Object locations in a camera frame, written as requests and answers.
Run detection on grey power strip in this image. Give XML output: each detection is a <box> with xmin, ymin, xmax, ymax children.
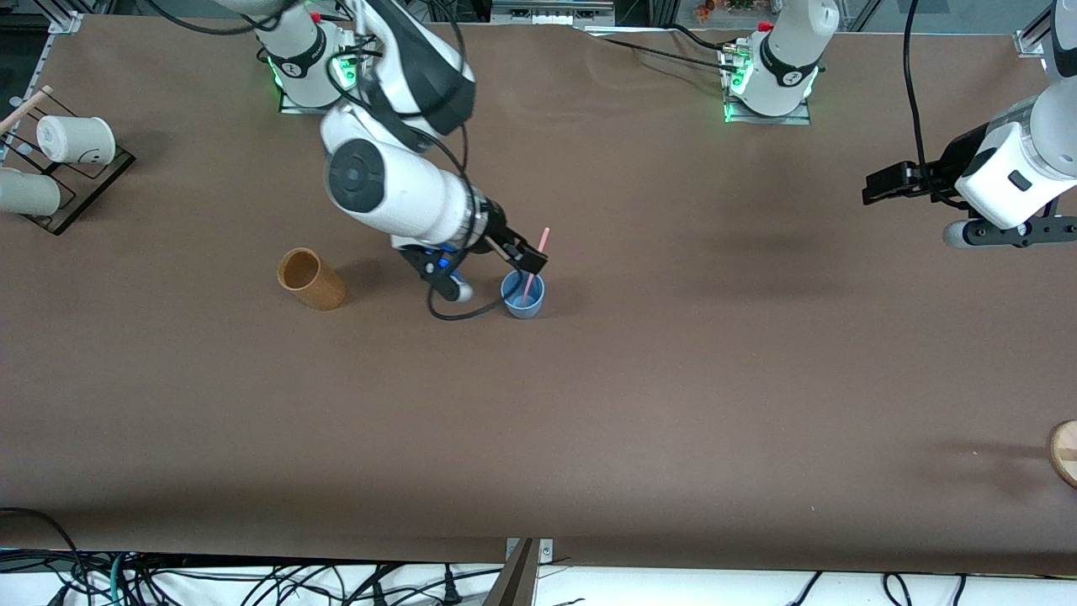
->
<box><xmin>490</xmin><ymin>0</ymin><xmax>617</xmax><ymax>26</ymax></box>

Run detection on white ceramic cup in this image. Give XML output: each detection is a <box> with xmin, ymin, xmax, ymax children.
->
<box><xmin>35</xmin><ymin>114</ymin><xmax>117</xmax><ymax>166</ymax></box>
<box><xmin>0</xmin><ymin>167</ymin><xmax>62</xmax><ymax>217</ymax></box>

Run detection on black cup rack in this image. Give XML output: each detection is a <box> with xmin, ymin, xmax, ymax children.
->
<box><xmin>0</xmin><ymin>88</ymin><xmax>137</xmax><ymax>237</ymax></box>

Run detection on round wooden disc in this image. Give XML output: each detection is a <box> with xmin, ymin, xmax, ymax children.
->
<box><xmin>1048</xmin><ymin>419</ymin><xmax>1077</xmax><ymax>490</ymax></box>

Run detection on dark angled bar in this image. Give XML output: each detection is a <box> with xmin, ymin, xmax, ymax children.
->
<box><xmin>483</xmin><ymin>539</ymin><xmax>540</xmax><ymax>606</ymax></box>

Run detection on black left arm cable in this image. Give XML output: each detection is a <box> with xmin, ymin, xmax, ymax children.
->
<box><xmin>902</xmin><ymin>0</ymin><xmax>970</xmax><ymax>208</ymax></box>

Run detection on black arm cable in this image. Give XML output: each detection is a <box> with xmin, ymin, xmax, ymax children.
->
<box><xmin>902</xmin><ymin>0</ymin><xmax>970</xmax><ymax>208</ymax></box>
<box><xmin>143</xmin><ymin>0</ymin><xmax>507</xmax><ymax>322</ymax></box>

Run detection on brown wooden cup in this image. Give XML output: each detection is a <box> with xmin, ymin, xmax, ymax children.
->
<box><xmin>277</xmin><ymin>247</ymin><xmax>348</xmax><ymax>311</ymax></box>

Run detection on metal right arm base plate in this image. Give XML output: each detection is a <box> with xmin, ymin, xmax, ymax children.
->
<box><xmin>278</xmin><ymin>38</ymin><xmax>372</xmax><ymax>115</ymax></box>

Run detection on black cable across table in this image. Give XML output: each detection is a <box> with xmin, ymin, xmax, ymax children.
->
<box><xmin>581</xmin><ymin>24</ymin><xmax>745</xmax><ymax>75</ymax></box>

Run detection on black looping floor cable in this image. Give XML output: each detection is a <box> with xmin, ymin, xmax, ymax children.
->
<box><xmin>0</xmin><ymin>507</ymin><xmax>89</xmax><ymax>606</ymax></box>

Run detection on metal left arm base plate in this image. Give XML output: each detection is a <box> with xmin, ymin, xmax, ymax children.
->
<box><xmin>722</xmin><ymin>46</ymin><xmax>814</xmax><ymax>126</ymax></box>

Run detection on aluminium corner profile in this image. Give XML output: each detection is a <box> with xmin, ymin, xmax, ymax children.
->
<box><xmin>1014</xmin><ymin>0</ymin><xmax>1077</xmax><ymax>58</ymax></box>

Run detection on pink chopstick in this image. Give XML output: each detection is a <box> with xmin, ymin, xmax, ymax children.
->
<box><xmin>521</xmin><ymin>226</ymin><xmax>551</xmax><ymax>307</ymax></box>

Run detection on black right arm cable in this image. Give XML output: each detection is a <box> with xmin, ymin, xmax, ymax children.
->
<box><xmin>143</xmin><ymin>0</ymin><xmax>507</xmax><ymax>322</ymax></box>

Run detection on blue cup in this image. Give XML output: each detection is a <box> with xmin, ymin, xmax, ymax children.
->
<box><xmin>501</xmin><ymin>269</ymin><xmax>546</xmax><ymax>321</ymax></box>

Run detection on wooden stick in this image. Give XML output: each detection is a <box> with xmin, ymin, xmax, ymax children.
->
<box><xmin>0</xmin><ymin>85</ymin><xmax>54</xmax><ymax>136</ymax></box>

